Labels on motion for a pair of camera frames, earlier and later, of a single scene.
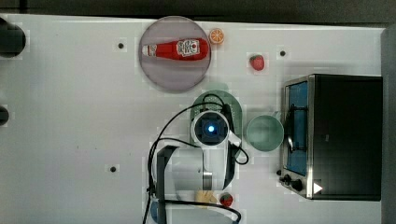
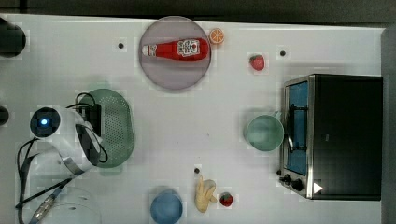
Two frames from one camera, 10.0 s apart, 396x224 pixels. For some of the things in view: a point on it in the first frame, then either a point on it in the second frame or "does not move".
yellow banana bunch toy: (205, 196) does not move
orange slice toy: (216, 35) does not move
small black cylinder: (4, 115) does not move
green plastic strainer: (221, 101) → (118, 128)
